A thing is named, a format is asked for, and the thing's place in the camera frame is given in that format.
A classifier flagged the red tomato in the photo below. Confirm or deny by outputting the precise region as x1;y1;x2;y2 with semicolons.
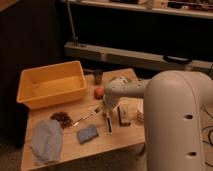
94;87;104;99

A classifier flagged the dark scrub block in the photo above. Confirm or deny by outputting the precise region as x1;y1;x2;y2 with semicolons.
117;105;131;127

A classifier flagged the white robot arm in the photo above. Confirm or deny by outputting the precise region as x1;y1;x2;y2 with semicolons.
103;70;213;171

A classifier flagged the black floor cable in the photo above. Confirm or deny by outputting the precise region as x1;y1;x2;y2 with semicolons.
199;106;213;168

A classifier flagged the wooden table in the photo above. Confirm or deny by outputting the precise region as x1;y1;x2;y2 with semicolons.
21;75;145;171

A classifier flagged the brown grape bunch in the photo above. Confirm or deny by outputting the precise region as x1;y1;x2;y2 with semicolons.
51;112;73;129

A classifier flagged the blue sponge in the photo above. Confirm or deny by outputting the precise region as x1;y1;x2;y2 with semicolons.
77;124;99;144

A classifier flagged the yellow plastic tray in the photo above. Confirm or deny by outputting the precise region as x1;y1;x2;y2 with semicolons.
16;61;86;109

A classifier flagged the blue grey cloth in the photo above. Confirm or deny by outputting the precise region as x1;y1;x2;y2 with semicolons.
31;120;62;165

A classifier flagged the dark cup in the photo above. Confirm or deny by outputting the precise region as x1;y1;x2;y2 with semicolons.
93;69;103;85

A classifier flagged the grey lower shelf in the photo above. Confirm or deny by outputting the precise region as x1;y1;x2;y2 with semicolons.
64;42;213;78

